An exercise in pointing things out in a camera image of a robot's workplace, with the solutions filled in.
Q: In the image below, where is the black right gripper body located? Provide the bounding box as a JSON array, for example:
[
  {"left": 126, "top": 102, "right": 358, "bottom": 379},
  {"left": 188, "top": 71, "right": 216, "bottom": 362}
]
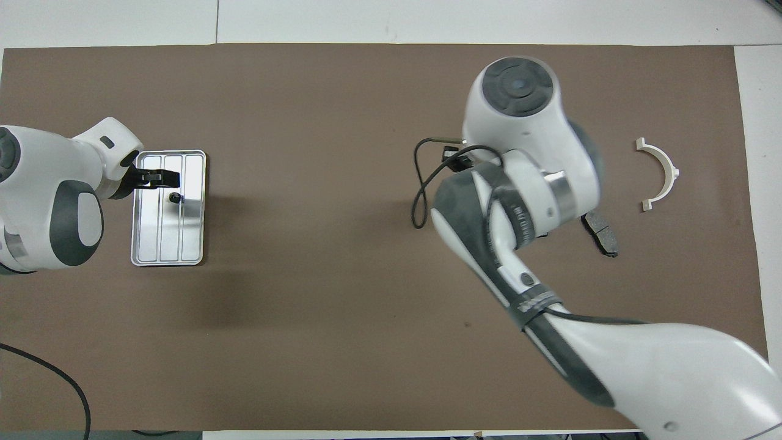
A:
[{"left": 441, "top": 145, "right": 476, "bottom": 173}]

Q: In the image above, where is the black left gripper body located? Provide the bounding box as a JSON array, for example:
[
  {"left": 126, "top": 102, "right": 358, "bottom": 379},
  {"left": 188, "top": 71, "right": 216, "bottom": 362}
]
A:
[{"left": 113, "top": 152, "right": 147, "bottom": 200}]

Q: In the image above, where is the silver metal tray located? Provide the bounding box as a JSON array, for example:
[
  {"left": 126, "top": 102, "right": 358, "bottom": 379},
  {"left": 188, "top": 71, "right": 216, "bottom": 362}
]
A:
[{"left": 130, "top": 150, "right": 207, "bottom": 267}]

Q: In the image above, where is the brown table mat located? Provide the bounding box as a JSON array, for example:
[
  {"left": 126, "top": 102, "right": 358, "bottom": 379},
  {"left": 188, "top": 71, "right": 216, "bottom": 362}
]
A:
[{"left": 0, "top": 43, "right": 777, "bottom": 431}]

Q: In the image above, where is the curved dark brake pad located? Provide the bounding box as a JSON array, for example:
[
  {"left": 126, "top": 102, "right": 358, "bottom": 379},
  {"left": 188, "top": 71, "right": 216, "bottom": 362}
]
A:
[{"left": 580, "top": 210, "right": 619, "bottom": 258}]

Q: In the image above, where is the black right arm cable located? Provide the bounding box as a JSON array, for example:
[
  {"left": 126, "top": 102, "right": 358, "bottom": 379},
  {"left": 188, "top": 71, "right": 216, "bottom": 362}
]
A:
[{"left": 411, "top": 136, "right": 648, "bottom": 326}]

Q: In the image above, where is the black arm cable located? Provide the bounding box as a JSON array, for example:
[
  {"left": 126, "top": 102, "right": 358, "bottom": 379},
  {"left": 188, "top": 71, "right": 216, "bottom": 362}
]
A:
[
  {"left": 411, "top": 136, "right": 648, "bottom": 326},
  {"left": 0, "top": 342, "right": 92, "bottom": 440}
]

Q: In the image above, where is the white curved plastic bracket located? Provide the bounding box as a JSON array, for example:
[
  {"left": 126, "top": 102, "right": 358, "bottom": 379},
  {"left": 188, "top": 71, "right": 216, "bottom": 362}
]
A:
[{"left": 635, "top": 137, "right": 680, "bottom": 212}]

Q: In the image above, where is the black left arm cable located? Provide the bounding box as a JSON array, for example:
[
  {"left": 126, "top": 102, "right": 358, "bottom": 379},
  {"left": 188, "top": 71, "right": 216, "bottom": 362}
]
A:
[{"left": 0, "top": 342, "right": 92, "bottom": 440}]

